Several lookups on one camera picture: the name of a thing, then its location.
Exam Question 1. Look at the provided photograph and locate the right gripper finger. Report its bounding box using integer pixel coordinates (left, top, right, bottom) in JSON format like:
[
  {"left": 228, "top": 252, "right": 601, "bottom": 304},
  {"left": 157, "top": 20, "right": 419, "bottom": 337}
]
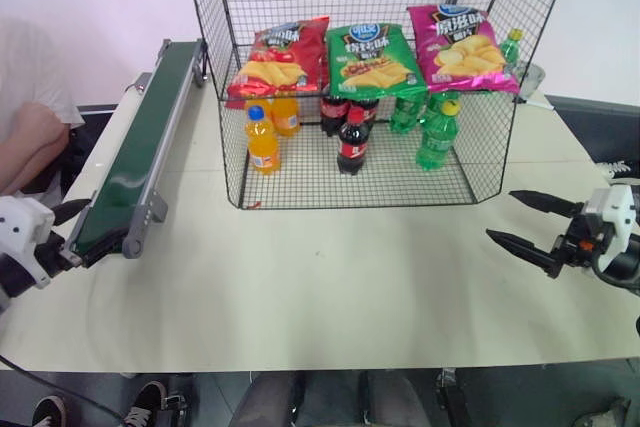
[
  {"left": 508, "top": 189, "right": 585, "bottom": 219},
  {"left": 486, "top": 229, "right": 564, "bottom": 279}
]

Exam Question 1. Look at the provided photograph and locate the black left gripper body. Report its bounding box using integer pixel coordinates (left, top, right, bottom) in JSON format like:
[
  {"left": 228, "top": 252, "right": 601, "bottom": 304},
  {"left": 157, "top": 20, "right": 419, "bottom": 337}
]
[{"left": 33, "top": 234, "right": 67, "bottom": 278}]

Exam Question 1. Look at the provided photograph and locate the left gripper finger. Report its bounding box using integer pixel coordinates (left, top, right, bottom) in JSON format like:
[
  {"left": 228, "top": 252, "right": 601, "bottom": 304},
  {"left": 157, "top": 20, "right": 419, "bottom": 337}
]
[
  {"left": 59, "top": 247, "right": 85, "bottom": 269},
  {"left": 52, "top": 198, "right": 94, "bottom": 226}
]

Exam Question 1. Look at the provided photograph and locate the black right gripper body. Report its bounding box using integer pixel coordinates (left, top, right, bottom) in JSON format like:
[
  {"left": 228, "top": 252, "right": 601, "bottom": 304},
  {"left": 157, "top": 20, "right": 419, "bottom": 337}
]
[{"left": 548, "top": 214, "right": 607, "bottom": 279}]

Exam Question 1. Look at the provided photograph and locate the green conveyor belt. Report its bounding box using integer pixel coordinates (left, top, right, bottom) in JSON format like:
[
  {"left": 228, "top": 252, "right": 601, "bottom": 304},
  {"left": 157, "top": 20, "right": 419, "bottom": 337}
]
[{"left": 67, "top": 38, "right": 209, "bottom": 269}]

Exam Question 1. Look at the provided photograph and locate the black side table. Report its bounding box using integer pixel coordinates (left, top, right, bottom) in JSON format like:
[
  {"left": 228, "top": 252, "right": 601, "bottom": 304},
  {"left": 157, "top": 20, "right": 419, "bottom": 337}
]
[{"left": 543, "top": 94, "right": 640, "bottom": 164}]

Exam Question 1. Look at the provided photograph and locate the clear plastic container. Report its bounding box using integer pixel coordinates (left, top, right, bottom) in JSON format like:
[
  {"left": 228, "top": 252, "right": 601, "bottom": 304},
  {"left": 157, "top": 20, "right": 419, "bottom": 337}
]
[{"left": 502, "top": 59, "right": 546, "bottom": 98}]

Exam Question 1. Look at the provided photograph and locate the green soda bottle yellow cap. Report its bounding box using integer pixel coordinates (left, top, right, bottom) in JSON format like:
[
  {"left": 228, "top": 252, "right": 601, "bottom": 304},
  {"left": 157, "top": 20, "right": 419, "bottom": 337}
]
[{"left": 415, "top": 99, "right": 461, "bottom": 172}]

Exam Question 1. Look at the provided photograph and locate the seated person white shirt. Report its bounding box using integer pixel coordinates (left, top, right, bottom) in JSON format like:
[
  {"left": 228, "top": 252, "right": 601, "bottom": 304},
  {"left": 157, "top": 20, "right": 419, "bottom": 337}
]
[{"left": 0, "top": 19, "right": 101, "bottom": 198}]

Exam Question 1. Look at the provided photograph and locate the small green soda bottle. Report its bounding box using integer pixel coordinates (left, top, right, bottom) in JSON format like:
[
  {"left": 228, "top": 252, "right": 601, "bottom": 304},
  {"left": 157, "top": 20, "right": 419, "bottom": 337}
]
[{"left": 499, "top": 28, "right": 525, "bottom": 68}]

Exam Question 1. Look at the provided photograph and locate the magenta potato chip bag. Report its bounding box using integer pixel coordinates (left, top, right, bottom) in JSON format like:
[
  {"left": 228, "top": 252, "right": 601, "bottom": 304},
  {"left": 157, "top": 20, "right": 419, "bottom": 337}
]
[{"left": 407, "top": 3, "right": 522, "bottom": 96}]

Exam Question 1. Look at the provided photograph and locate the orange soda bottle blue cap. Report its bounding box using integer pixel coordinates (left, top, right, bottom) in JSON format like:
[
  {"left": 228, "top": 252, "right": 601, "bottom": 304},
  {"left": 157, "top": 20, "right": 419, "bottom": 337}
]
[{"left": 243, "top": 105, "right": 282, "bottom": 176}]

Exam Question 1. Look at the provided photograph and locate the cola bottle red cap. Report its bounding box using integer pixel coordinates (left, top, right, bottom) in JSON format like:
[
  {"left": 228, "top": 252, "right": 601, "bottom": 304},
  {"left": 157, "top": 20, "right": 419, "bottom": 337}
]
[{"left": 335, "top": 106, "right": 372, "bottom": 177}]

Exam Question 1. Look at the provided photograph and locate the green potato chip bag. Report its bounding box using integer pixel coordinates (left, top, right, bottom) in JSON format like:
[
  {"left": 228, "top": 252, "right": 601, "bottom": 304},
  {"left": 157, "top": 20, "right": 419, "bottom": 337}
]
[{"left": 323, "top": 22, "right": 430, "bottom": 101}]

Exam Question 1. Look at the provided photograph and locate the red potato chip bag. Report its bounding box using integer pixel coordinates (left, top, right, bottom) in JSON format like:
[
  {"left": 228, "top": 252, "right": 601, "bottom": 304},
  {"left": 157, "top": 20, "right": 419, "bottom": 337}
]
[{"left": 224, "top": 15, "right": 331, "bottom": 109}]

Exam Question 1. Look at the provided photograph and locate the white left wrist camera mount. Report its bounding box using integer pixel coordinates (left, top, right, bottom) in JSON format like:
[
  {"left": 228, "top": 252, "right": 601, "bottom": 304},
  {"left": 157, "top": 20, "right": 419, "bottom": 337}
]
[{"left": 0, "top": 195, "right": 56, "bottom": 291}]

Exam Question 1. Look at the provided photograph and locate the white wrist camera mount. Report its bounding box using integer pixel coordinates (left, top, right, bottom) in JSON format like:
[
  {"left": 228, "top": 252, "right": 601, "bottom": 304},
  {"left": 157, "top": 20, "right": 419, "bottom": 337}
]
[
  {"left": 582, "top": 184, "right": 640, "bottom": 271},
  {"left": 0, "top": 195, "right": 56, "bottom": 291}
]

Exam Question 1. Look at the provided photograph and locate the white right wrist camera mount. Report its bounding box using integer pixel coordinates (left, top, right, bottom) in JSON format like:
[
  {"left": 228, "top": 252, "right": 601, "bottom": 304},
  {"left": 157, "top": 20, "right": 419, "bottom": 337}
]
[{"left": 582, "top": 184, "right": 640, "bottom": 271}]

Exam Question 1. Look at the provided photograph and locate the thin black cable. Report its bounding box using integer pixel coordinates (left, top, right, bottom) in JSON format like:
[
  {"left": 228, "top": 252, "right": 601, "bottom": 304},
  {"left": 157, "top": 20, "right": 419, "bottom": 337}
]
[{"left": 0, "top": 354, "right": 129, "bottom": 426}]

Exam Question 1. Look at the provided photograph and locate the black table bracket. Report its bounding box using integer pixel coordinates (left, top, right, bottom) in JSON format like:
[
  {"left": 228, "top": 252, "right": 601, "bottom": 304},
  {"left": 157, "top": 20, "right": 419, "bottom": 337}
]
[{"left": 433, "top": 368, "right": 474, "bottom": 427}]

